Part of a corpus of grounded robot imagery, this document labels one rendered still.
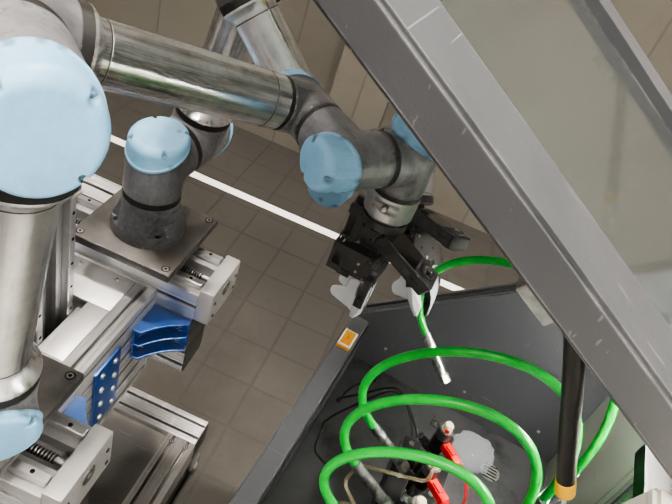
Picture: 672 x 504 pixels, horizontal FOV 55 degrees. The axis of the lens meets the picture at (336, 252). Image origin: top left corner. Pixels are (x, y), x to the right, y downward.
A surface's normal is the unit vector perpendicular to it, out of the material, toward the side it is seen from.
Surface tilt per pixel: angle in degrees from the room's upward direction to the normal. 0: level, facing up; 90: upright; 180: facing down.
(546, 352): 90
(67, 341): 0
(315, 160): 90
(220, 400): 0
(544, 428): 90
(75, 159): 82
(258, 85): 46
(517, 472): 0
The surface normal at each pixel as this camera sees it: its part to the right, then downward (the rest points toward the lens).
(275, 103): 0.62, 0.36
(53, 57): 0.51, -0.72
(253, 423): 0.28, -0.74
